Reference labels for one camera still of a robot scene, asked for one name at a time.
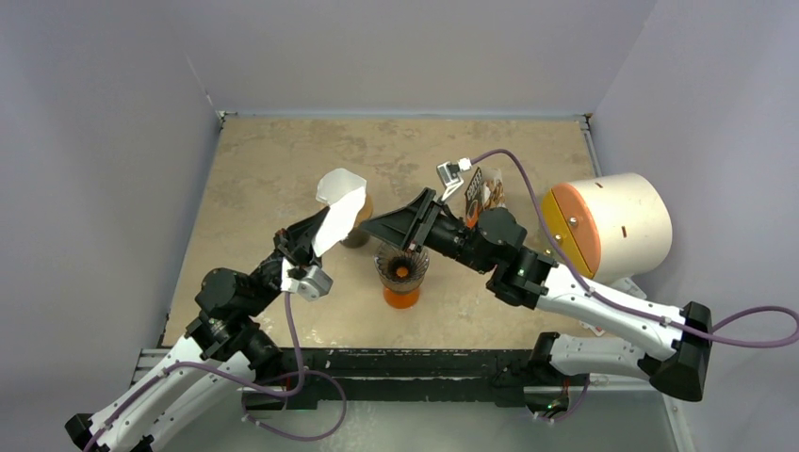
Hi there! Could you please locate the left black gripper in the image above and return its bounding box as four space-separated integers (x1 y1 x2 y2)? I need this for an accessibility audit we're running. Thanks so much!
243 205 332 316

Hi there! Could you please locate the wooden ring dripper stand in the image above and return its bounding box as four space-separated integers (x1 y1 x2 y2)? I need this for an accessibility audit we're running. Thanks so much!
339 195 375 250

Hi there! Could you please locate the dark ribbed glass cone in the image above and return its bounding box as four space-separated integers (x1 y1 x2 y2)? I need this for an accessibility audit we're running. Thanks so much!
374 243 430 294

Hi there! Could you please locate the white paper coffee filter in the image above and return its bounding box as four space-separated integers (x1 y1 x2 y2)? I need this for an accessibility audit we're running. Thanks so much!
316 168 367 205

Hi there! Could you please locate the amber glass carafe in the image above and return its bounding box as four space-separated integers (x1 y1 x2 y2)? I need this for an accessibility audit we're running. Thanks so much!
383 287 420 310

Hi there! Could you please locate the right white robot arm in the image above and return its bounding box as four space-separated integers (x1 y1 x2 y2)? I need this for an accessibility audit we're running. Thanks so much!
360 188 711 402

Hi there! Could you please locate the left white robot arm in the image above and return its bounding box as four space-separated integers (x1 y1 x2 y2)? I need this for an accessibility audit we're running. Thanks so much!
65 208 332 451

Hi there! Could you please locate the orange filter paper box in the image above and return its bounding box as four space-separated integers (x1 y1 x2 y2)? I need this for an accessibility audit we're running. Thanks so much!
465 167 506 228

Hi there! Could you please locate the white cylinder drum orange lid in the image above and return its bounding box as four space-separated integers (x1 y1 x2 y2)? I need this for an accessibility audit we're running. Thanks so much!
542 173 673 285

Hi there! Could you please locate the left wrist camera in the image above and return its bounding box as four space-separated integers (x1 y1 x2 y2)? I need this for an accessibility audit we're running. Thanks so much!
280 258 334 301

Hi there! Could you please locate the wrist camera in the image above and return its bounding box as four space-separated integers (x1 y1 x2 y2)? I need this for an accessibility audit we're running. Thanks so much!
280 258 334 301
436 158 472 204

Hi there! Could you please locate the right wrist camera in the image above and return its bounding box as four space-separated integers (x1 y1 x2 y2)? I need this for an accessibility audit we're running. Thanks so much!
436 158 472 204

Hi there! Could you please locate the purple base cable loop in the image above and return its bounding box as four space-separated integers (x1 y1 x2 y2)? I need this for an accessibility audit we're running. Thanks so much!
241 371 348 441

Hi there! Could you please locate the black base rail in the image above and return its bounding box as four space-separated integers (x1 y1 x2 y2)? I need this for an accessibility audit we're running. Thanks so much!
243 347 588 413

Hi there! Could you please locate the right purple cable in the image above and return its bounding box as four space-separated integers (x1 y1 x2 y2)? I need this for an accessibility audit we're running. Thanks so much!
458 149 799 348

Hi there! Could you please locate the aluminium frame rail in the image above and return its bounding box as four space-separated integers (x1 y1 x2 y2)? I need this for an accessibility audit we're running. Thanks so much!
134 333 702 451

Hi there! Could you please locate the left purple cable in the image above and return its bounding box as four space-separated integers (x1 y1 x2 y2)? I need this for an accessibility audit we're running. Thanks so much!
81 291 308 452

